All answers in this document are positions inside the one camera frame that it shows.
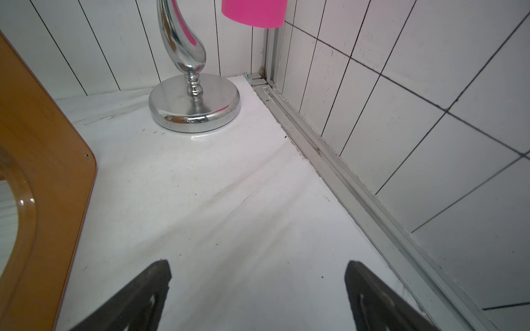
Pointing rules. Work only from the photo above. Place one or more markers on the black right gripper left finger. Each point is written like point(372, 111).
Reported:
point(137, 306)

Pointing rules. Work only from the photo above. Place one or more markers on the pink plastic wine glass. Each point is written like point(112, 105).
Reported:
point(266, 14)

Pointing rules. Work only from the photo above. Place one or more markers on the wooden three-tier shelf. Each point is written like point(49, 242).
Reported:
point(51, 172)

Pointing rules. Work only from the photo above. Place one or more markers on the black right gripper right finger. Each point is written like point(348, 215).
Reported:
point(375, 306)

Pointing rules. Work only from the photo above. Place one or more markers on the chrome glass holder stand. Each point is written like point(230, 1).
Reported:
point(192, 102)

